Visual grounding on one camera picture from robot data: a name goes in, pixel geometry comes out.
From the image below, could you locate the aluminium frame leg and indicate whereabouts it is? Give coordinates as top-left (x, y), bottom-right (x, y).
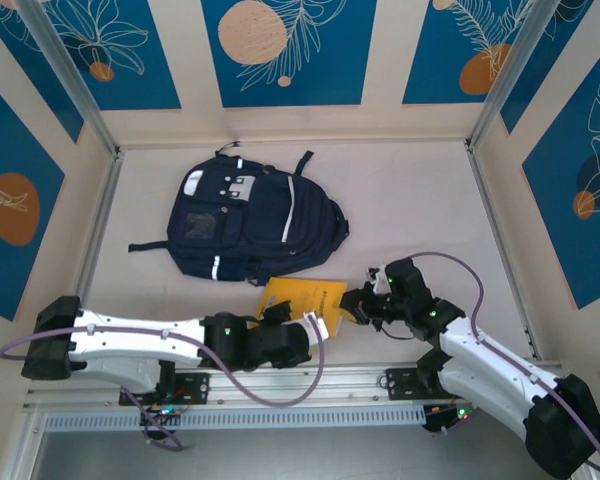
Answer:
top-left (7, 412), bottom-right (49, 480)

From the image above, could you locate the yellow notebook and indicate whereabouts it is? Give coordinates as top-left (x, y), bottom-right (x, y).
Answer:
top-left (256, 276), bottom-right (350, 341)

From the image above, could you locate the small black controller board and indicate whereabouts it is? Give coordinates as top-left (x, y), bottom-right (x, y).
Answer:
top-left (423, 403), bottom-right (476, 435)
top-left (138, 405), bottom-right (187, 429)

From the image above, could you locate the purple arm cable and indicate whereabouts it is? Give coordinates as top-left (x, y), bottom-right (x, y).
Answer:
top-left (408, 251), bottom-right (600, 472)
top-left (0, 327), bottom-right (327, 451)

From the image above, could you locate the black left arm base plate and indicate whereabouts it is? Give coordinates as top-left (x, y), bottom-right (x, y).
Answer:
top-left (118, 372), bottom-right (211, 407)

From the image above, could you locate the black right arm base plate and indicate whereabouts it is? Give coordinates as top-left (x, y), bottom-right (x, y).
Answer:
top-left (385, 367), bottom-right (431, 402)

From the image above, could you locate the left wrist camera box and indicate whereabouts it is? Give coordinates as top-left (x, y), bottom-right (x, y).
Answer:
top-left (298, 309), bottom-right (330, 342)

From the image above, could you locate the navy blue backpack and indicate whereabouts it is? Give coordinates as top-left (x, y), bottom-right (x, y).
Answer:
top-left (127, 142), bottom-right (351, 287)

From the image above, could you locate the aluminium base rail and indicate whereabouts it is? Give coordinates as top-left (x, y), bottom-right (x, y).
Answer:
top-left (22, 367), bottom-right (574, 412)

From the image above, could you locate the aluminium side rail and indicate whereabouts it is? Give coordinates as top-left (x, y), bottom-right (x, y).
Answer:
top-left (464, 139), bottom-right (541, 361)
top-left (54, 149), bottom-right (124, 371)

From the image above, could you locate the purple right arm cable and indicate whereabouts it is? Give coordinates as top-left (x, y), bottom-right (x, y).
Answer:
top-left (408, 251), bottom-right (600, 472)

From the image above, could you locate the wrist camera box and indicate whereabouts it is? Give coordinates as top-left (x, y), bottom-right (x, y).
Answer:
top-left (298, 309), bottom-right (330, 342)
top-left (364, 263), bottom-right (390, 295)

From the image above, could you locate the aluminium frame post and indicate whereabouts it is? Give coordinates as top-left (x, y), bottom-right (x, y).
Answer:
top-left (467, 0), bottom-right (554, 151)
top-left (15, 0), bottom-right (121, 159)

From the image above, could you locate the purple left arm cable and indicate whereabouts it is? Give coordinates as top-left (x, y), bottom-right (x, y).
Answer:
top-left (0, 327), bottom-right (327, 451)

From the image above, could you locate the grey slotted cable duct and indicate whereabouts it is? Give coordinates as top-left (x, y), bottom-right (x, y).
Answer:
top-left (42, 404), bottom-right (427, 434)

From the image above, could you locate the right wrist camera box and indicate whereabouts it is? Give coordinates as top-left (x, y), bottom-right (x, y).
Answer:
top-left (364, 263), bottom-right (390, 295)

